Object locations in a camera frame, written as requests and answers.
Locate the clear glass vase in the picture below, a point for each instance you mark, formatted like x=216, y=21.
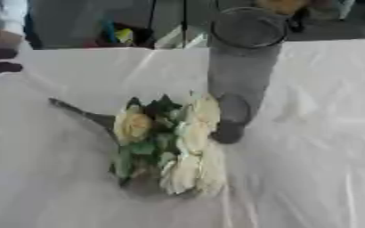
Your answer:
x=242, y=71

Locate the person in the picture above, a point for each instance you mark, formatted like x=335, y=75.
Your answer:
x=6, y=13

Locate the yellow round object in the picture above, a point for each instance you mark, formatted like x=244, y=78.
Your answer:
x=281, y=5

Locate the dark bag with colourful items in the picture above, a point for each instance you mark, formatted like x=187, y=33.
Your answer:
x=122, y=35

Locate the black tripod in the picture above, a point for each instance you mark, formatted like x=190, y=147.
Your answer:
x=184, y=20

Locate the cream rose bouquet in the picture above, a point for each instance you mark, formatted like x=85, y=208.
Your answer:
x=193, y=136

